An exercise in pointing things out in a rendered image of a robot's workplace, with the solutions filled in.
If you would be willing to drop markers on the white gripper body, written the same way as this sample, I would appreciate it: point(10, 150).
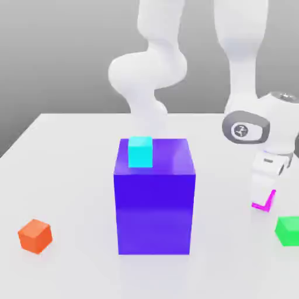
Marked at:
point(268, 167)

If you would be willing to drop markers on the small magenta cube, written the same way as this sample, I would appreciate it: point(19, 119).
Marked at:
point(268, 203)

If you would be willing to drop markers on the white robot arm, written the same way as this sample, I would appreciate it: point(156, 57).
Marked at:
point(149, 70)

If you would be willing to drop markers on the small green cube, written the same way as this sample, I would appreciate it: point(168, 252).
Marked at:
point(288, 231)

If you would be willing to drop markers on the small cyan cube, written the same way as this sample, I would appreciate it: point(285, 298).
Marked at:
point(140, 154)

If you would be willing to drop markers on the small orange cube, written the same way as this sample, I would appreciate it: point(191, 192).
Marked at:
point(35, 236)

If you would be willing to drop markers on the large purple box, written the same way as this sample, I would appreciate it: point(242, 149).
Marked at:
point(154, 210)

